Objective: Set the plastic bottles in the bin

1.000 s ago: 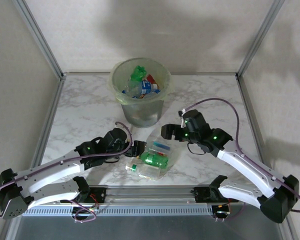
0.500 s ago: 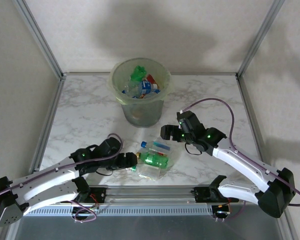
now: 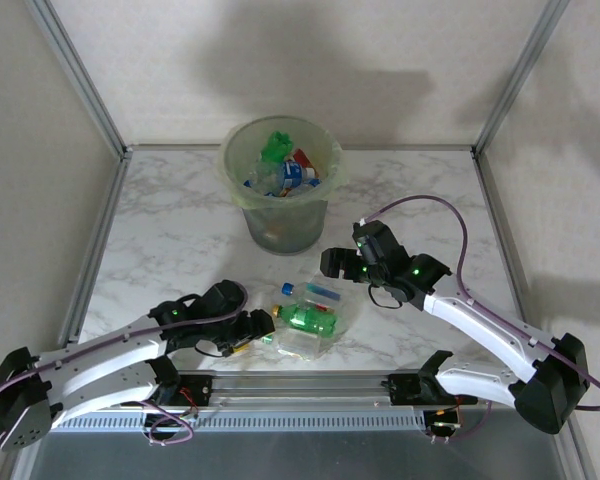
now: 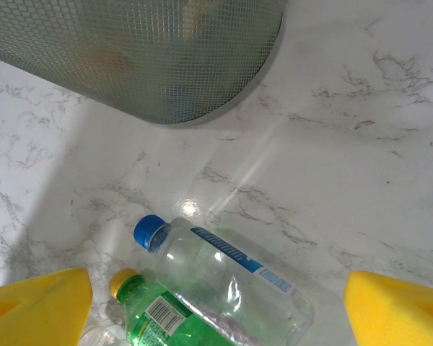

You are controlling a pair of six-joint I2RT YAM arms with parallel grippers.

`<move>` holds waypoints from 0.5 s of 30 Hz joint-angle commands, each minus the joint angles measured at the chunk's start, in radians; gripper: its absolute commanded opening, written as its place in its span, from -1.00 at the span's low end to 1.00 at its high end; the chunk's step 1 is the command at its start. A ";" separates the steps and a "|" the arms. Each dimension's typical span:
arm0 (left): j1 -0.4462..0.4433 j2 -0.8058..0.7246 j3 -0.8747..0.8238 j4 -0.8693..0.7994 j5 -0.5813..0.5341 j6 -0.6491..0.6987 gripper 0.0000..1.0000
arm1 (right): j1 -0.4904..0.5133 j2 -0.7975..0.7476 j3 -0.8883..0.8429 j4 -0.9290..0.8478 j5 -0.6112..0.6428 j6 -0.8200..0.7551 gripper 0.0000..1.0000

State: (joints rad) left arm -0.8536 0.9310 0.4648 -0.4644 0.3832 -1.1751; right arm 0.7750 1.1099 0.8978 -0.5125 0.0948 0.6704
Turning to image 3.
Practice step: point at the green soda bottle gold cap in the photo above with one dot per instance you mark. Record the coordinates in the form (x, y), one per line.
(310, 320)

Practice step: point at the clear bottle blue label white cap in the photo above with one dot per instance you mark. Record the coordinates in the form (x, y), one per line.
(292, 172)

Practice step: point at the green soda bottle yellow cap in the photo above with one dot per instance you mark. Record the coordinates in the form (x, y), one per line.
(277, 147)

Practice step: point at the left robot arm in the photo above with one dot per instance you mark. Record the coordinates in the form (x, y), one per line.
(105, 385)

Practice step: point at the grey mesh waste bin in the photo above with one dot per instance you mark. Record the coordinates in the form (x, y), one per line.
(285, 225)

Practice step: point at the grey metal panel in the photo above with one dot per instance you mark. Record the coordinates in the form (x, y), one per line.
(300, 457)

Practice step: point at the small circuit board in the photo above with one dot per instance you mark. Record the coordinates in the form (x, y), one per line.
(442, 425)

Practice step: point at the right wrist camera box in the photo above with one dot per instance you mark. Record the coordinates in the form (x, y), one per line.
(362, 229)

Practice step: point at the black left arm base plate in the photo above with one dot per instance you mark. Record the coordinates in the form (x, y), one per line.
(202, 387)

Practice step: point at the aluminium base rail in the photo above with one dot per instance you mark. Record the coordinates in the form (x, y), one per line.
(300, 390)

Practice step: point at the aluminium table side rail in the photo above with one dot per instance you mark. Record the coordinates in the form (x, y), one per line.
(492, 200)
(109, 200)

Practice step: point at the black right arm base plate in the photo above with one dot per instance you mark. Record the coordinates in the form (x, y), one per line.
(400, 390)

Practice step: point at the aluminium table edge rail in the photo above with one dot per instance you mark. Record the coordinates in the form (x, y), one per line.
(155, 147)

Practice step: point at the aluminium frame post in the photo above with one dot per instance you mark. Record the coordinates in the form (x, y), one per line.
(76, 75)
(521, 75)

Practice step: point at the aluminium lower frame bar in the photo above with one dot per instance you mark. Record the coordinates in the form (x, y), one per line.
(582, 462)

